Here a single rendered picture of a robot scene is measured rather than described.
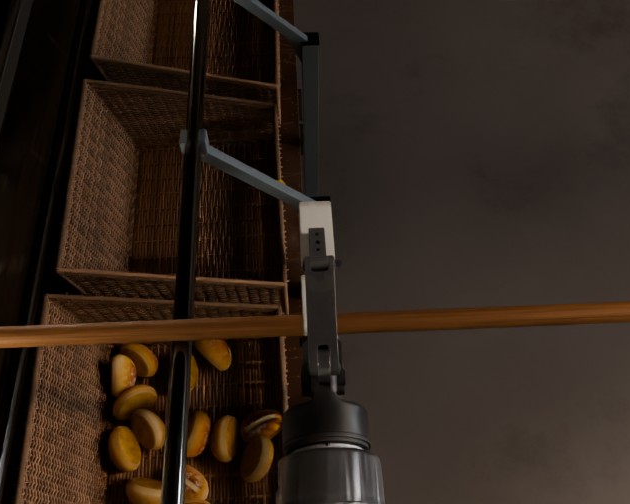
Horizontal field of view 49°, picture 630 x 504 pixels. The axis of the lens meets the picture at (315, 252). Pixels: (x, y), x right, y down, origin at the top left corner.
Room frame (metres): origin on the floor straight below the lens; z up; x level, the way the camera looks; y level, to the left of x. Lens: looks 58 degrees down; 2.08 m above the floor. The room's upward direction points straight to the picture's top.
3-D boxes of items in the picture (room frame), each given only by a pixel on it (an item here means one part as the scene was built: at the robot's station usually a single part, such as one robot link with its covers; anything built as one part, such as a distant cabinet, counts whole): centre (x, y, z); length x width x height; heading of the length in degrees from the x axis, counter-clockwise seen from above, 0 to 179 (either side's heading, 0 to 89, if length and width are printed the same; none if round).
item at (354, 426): (0.21, -0.01, 1.49); 0.09 x 0.07 x 0.08; 3
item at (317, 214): (0.34, 0.00, 1.56); 0.07 x 0.03 x 0.01; 3
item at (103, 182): (1.00, 0.32, 0.72); 0.56 x 0.49 x 0.28; 4
